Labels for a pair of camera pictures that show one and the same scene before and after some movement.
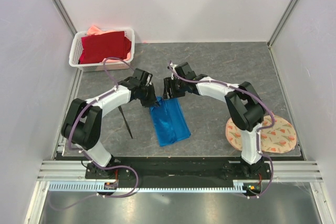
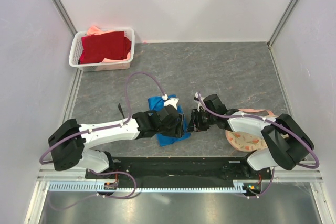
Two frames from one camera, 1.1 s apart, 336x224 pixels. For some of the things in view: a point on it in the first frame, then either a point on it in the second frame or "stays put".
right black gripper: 168,83 to 195,125
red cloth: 96,49 stays put
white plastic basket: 76,51 stays put
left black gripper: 153,102 to 177,131
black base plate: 179,168 stays put
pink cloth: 94,30 stays put
